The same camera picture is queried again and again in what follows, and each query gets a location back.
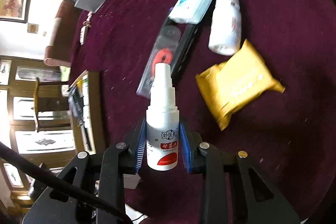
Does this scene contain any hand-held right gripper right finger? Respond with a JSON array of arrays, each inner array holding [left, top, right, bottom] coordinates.
[[178, 118, 301, 224]]

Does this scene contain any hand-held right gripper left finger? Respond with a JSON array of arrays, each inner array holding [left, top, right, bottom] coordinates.
[[22, 116, 147, 224]]

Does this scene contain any small white spray bottle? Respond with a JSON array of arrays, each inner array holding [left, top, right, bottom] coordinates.
[[146, 63, 180, 171]]

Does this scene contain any cardboard box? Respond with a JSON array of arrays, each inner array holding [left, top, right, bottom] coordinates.
[[69, 70, 102, 154]]

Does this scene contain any clear package with red ring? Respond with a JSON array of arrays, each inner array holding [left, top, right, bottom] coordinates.
[[136, 25, 182, 98]]

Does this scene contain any large white nozzle bottle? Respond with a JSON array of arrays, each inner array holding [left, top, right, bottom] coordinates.
[[208, 0, 242, 56]]

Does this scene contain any yellow foil packet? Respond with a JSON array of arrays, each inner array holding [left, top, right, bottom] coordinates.
[[196, 39, 286, 131]]

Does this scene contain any dark wooden chair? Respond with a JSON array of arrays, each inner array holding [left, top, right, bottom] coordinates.
[[32, 77, 72, 134]]

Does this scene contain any long black flat package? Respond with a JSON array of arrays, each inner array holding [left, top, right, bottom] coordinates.
[[171, 22, 203, 80]]

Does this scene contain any wooden glass-door cabinet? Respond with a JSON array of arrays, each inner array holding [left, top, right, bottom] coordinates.
[[0, 55, 79, 214]]

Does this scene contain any brown armchair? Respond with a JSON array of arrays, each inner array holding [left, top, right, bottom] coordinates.
[[43, 0, 82, 67]]

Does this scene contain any pale green tissue pack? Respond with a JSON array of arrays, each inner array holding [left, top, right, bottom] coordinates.
[[168, 0, 221, 24]]

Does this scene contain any black braided cable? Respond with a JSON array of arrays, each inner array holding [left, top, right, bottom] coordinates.
[[0, 141, 134, 224]]

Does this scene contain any corded key fob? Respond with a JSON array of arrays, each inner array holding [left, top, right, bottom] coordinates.
[[79, 11, 94, 45]]

